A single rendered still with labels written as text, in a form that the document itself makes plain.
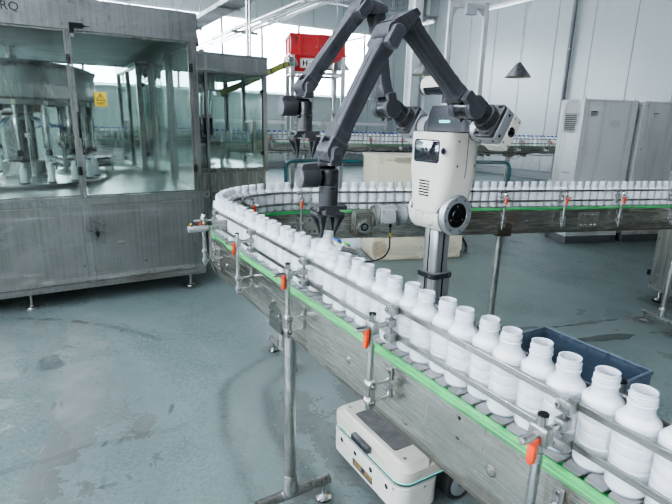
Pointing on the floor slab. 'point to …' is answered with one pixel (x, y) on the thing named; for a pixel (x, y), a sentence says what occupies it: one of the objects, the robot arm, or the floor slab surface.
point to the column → (412, 65)
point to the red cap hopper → (304, 43)
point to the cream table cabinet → (378, 164)
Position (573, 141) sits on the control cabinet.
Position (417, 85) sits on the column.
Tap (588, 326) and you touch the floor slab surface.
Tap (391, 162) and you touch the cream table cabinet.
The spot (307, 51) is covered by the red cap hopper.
